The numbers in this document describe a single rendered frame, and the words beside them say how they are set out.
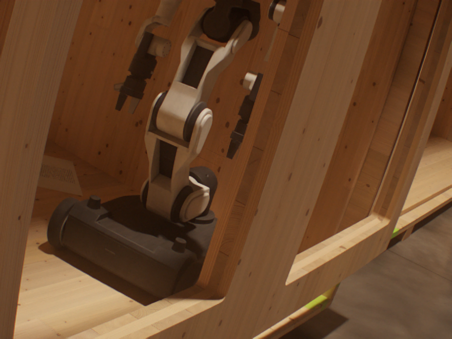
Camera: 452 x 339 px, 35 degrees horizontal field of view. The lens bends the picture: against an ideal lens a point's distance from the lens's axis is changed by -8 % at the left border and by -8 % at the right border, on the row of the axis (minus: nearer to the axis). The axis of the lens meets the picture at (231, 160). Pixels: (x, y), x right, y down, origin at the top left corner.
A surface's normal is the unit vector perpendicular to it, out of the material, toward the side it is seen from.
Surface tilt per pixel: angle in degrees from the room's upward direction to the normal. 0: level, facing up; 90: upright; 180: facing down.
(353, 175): 90
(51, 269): 0
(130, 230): 0
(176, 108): 66
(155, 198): 106
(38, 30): 90
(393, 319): 0
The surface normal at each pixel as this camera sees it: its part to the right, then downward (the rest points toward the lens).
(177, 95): -0.22, -0.24
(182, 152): -0.41, 0.29
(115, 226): 0.31, -0.91
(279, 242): 0.81, 0.40
